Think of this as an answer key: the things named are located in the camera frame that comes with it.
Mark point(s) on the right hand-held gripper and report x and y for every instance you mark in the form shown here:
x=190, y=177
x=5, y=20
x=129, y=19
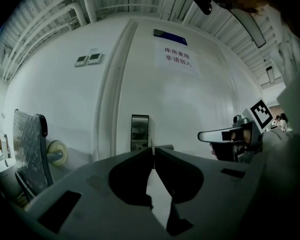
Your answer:
x=245, y=120

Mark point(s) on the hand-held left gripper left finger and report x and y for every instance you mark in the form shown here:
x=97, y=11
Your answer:
x=90, y=184

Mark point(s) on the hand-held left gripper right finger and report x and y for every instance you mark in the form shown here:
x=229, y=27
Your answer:
x=215, y=196

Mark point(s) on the person's right forearm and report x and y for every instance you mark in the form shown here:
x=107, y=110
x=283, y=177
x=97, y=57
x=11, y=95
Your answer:
x=277, y=141

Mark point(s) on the dark blue strip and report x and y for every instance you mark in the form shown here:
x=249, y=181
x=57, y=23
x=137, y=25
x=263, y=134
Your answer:
x=170, y=37

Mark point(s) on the person's right hand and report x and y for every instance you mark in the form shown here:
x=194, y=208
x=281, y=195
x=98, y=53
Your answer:
x=247, y=137

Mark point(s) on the folded metal platform trolley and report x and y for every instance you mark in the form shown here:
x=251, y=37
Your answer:
x=27, y=139

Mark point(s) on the person's white hoodie torso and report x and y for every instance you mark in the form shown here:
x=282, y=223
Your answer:
x=295, y=184

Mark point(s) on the paper sign with red print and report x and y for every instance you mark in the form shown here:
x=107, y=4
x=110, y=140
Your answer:
x=177, y=59

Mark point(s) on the white appliance on pallet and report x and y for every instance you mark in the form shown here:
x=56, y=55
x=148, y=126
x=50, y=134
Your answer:
x=5, y=176

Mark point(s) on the long hanging ceiling lamp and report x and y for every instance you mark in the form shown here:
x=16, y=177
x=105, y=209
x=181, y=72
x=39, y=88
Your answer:
x=252, y=29
x=270, y=75

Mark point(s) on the white ceiling pipe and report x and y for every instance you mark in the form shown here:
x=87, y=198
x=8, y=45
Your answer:
x=86, y=6

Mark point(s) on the white wall switch panel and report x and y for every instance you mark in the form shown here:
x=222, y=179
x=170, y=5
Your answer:
x=94, y=59
x=80, y=61

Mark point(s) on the black head camera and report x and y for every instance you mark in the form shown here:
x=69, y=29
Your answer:
x=202, y=1

